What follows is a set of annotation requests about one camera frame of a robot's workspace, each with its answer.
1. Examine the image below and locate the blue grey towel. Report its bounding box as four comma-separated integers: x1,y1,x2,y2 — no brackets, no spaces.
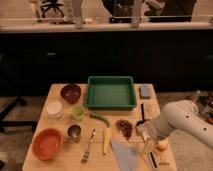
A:
111,139,138,171

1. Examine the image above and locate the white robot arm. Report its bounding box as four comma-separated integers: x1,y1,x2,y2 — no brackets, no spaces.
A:
143,100,213,154

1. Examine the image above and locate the dark maroon bowl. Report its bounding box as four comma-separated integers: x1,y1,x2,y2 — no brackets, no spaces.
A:
60,84,81,104

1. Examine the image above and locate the red orange bowl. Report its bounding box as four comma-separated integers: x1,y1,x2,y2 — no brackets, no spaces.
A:
32,128,63,161

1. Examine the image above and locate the black spatula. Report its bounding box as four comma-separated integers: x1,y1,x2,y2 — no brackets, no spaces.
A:
136,103,149,126

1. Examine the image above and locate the brown grape bunch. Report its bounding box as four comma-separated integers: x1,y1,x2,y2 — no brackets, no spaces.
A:
116,119,133,140

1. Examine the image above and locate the blue sponge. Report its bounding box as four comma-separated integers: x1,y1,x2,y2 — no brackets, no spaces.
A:
139,84,151,99

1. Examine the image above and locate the green plastic tray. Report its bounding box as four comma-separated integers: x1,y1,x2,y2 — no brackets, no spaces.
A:
84,76,137,111

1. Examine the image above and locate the green chili pepper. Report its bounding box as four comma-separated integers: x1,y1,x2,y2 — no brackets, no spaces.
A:
89,112,110,127

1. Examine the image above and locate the silver fork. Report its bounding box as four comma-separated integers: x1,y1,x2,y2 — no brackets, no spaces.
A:
81,129,96,164

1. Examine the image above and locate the metal cup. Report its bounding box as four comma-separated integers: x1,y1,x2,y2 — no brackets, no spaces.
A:
67,124,81,142

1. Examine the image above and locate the light green cup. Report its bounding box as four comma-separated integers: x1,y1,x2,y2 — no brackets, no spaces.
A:
72,106,84,121

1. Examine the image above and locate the black office chair base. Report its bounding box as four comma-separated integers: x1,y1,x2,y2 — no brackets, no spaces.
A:
0,96,38,133

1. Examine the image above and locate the white handled knife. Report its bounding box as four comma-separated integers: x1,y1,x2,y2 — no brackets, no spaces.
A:
136,125,158,169

